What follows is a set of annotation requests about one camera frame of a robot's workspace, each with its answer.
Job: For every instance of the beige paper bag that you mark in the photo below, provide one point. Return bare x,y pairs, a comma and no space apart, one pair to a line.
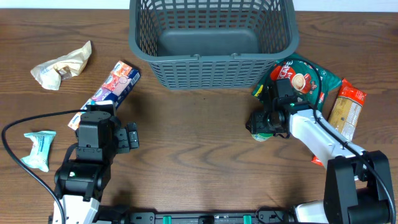
51,73

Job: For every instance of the grey plastic lattice basket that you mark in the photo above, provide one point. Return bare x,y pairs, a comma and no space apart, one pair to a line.
200,44

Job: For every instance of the green Nescafe coffee bag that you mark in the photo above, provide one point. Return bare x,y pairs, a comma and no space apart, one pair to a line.
310,81

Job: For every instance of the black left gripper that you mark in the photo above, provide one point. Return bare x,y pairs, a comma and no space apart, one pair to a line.
127,141

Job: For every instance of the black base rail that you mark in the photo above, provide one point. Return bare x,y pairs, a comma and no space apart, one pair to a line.
261,215

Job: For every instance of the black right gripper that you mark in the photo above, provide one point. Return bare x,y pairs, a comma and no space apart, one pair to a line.
257,125

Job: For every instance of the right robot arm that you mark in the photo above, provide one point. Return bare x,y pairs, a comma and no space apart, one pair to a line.
358,185

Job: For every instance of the orange beige pasta packet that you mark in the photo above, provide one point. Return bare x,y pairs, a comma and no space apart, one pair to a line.
346,110

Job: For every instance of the light teal tissue packet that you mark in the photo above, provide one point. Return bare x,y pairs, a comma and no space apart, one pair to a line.
39,155

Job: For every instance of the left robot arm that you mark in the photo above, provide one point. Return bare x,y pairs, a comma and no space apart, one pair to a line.
86,168

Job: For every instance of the blue Kleenex tissue multipack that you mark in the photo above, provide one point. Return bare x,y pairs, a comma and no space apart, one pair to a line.
119,83

